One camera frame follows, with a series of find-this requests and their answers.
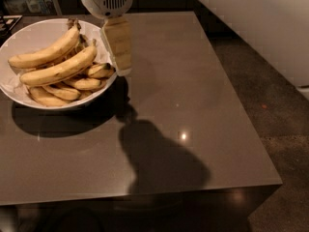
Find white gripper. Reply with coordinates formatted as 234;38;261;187
81;0;133;76

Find long yellow banana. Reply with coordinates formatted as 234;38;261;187
19;40;98;86

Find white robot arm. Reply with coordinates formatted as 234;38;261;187
81;0;309;98

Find short banana at right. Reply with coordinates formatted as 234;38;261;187
84;63;115;78

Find lower middle banana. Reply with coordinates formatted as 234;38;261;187
64;77;106;90

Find top yellow banana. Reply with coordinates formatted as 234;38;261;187
8;20;80;69

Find white bowl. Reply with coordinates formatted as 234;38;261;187
0;18;123;111

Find lower left banana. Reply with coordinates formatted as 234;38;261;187
43;83;81;101

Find bottom banana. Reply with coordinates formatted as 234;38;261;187
28;87;68;107

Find black stovetop corner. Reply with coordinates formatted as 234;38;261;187
0;15;22;45

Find white paper liner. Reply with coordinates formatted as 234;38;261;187
0;65;28;99

